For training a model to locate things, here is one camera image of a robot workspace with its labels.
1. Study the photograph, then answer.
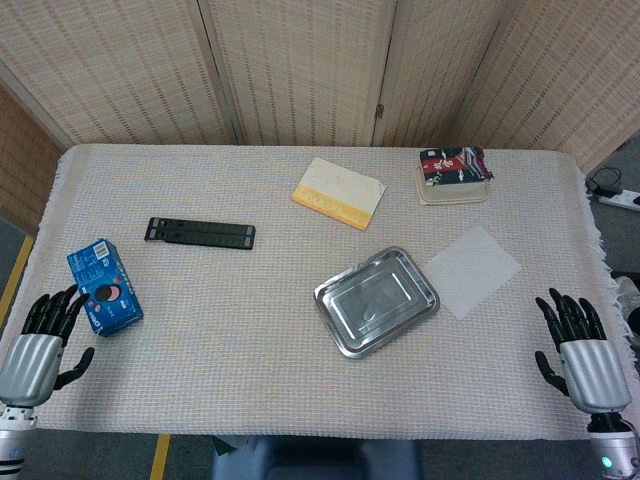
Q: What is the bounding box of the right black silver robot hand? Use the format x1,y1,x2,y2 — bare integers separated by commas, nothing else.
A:
534,288,632,415

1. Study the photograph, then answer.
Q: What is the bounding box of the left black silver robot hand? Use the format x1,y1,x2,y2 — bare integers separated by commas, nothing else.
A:
0,284,96,409

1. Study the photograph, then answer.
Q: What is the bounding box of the translucent white sheet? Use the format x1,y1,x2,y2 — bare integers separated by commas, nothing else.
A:
422,225,523,322

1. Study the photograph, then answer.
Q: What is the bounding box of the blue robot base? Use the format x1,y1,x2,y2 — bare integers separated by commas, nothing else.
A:
209,435,424,480

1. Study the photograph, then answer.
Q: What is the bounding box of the metal tray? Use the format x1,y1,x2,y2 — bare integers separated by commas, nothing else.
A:
313,246,441,360

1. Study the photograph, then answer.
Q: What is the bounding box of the blue Oreo cookie box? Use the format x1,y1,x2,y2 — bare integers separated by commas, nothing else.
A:
66,237,145,338

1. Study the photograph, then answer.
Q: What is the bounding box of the white power strip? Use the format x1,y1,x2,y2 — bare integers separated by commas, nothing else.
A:
597,188,640,212

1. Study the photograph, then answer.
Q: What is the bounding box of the white woven tablecloth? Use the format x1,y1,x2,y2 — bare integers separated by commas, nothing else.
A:
9,143,632,442

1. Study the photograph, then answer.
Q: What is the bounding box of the black folded stand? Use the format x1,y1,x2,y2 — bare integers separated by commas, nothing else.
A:
144,217,257,251

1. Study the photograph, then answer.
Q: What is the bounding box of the beige plastic container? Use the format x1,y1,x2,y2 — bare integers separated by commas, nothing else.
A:
413,164,490,207

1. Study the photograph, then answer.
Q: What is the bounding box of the yellow and white book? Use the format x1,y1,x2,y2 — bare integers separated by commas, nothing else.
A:
291,156,388,232

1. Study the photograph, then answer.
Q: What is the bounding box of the woven folding screen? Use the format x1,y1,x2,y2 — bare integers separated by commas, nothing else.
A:
0,0,640,236

